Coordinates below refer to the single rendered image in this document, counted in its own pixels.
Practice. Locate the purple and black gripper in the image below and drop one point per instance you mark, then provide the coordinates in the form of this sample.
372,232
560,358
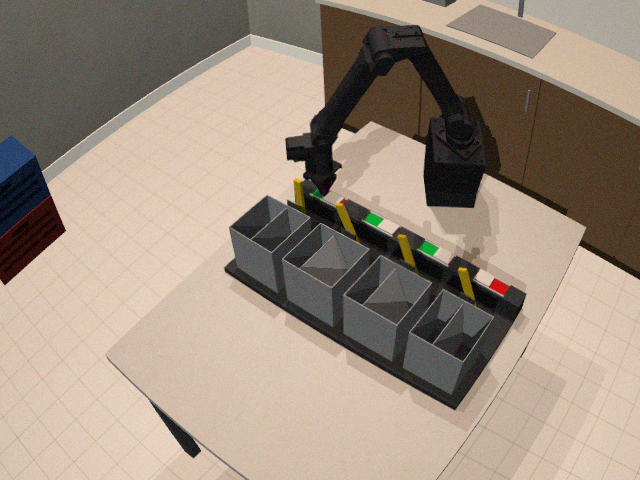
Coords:
325,173

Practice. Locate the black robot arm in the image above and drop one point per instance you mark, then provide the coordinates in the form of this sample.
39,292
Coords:
377,56

